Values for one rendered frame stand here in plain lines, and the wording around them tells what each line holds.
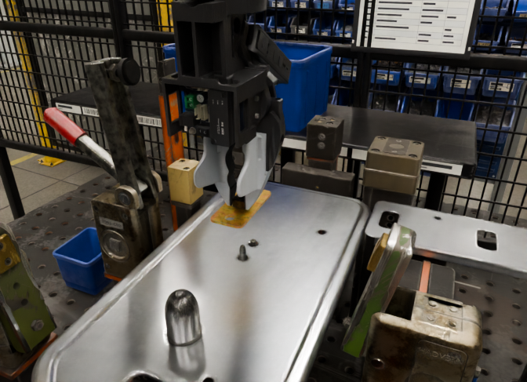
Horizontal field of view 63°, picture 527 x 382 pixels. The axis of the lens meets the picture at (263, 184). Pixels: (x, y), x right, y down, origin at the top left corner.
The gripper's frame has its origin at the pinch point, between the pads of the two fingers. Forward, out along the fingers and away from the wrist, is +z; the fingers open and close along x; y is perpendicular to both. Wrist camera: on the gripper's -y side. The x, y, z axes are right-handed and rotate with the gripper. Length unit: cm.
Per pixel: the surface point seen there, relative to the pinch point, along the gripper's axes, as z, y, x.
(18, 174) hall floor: 111, -140, -244
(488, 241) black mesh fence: 33, -55, 33
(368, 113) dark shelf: 7, -51, 4
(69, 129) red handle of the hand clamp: -4.1, 0.7, -22.8
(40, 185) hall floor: 111, -134, -216
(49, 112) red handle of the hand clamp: -5.9, 0.6, -25.5
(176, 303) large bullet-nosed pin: 4.1, 13.5, 0.2
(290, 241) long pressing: 8.8, -5.1, 4.0
